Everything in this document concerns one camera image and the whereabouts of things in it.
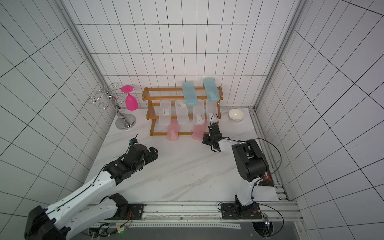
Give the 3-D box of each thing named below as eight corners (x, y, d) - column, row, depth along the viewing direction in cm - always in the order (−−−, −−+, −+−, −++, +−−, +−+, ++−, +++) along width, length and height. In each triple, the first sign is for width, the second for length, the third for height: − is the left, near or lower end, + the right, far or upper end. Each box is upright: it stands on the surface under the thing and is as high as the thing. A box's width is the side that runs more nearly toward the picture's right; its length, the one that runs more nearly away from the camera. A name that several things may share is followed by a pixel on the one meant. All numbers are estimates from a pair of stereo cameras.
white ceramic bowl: (229, 122, 112) (230, 118, 108) (227, 113, 118) (228, 108, 115) (243, 122, 112) (245, 118, 108) (241, 113, 118) (242, 108, 115)
